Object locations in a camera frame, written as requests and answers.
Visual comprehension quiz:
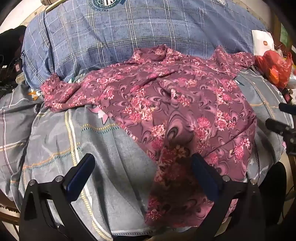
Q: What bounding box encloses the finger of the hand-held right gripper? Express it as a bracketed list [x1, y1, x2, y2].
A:
[278, 103, 296, 114]
[265, 119, 292, 138]

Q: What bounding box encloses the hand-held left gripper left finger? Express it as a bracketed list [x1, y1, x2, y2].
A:
[19, 153, 99, 241]

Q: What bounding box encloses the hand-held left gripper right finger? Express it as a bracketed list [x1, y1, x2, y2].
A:
[185, 153, 266, 241]

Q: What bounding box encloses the maroon floral garment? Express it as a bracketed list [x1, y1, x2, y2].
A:
[40, 44, 258, 229]

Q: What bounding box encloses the grey plaid bedsheet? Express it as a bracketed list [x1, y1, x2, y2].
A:
[0, 67, 289, 241]

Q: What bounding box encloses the red plastic bag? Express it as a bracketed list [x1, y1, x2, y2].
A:
[254, 50, 293, 88]

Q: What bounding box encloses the white paper bag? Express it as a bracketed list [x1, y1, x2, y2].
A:
[251, 30, 277, 57]

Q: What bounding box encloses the blue plaid blanket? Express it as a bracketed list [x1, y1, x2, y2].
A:
[21, 0, 269, 90]

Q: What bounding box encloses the wooden bed frame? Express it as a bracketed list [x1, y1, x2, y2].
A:
[0, 192, 21, 232]

